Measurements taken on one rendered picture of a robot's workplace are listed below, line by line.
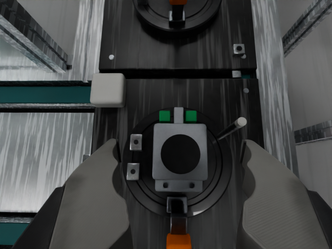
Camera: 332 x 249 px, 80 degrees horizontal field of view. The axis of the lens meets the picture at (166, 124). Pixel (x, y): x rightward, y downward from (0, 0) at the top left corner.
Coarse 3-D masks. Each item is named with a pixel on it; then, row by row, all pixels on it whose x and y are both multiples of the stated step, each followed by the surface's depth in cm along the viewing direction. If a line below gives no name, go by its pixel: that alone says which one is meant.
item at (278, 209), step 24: (264, 168) 10; (288, 168) 10; (264, 192) 8; (288, 192) 8; (264, 216) 7; (288, 216) 7; (312, 216) 7; (240, 240) 7; (264, 240) 7; (288, 240) 7; (312, 240) 7
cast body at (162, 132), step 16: (176, 112) 21; (160, 128) 16; (176, 128) 16; (192, 128) 16; (160, 144) 16; (176, 144) 15; (192, 144) 15; (160, 160) 16; (176, 160) 15; (192, 160) 15; (160, 176) 16; (176, 176) 16; (192, 176) 15
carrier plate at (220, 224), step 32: (128, 96) 29; (160, 96) 29; (192, 96) 29; (224, 96) 29; (256, 96) 29; (96, 128) 28; (128, 128) 28; (224, 128) 28; (256, 128) 28; (128, 192) 26; (160, 224) 25; (192, 224) 25; (224, 224) 25
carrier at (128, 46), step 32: (128, 0) 33; (160, 0) 30; (192, 0) 30; (224, 0) 32; (128, 32) 32; (160, 32) 30; (192, 32) 30; (224, 32) 31; (128, 64) 30; (160, 64) 30; (192, 64) 30; (224, 64) 30; (256, 64) 30
